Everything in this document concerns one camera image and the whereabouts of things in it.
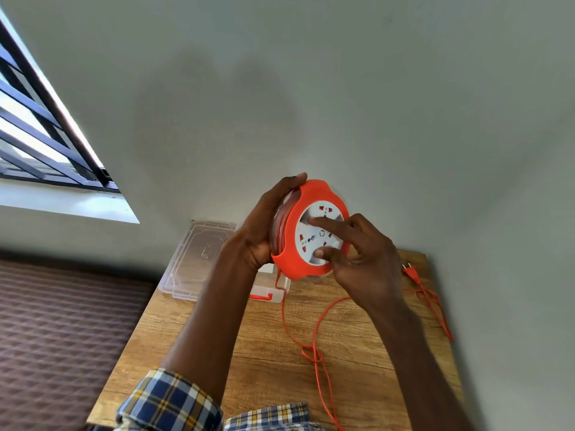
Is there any person's left hand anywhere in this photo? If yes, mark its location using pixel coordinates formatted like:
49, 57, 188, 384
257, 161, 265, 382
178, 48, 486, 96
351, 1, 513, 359
232, 172, 308, 272

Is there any person's right hand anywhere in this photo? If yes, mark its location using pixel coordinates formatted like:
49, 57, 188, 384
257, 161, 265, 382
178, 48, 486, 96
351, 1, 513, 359
313, 213, 405, 311

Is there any orange extension cord reel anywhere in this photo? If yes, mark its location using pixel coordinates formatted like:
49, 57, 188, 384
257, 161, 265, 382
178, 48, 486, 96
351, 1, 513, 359
270, 179, 351, 281

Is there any person's right forearm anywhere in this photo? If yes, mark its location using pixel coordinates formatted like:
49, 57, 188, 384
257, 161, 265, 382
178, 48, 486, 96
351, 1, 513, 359
361, 297, 475, 431

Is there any person's left forearm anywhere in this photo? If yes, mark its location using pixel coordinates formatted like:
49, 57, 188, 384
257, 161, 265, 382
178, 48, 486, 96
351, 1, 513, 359
159, 240, 260, 406

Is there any clear plastic storage box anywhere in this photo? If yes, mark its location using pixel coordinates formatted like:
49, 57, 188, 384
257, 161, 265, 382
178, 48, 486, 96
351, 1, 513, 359
248, 262, 292, 304

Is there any clear plastic box lid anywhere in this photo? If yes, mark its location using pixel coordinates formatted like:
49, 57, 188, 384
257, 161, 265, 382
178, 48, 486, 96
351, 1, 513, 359
158, 220, 238, 302

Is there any blue yellow plaid shirt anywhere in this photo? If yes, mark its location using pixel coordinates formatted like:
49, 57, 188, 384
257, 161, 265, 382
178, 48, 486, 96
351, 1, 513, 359
90, 367, 325, 431

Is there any white window sill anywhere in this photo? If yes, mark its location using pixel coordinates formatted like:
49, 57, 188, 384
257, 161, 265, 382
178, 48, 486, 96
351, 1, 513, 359
0, 178, 140, 224

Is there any window with dark bars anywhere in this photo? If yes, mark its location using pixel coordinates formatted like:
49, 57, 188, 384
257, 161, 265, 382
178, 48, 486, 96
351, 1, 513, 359
0, 8, 120, 194

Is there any orange power cable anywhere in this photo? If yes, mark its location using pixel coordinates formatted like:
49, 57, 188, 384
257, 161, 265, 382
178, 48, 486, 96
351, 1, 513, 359
275, 269, 453, 431

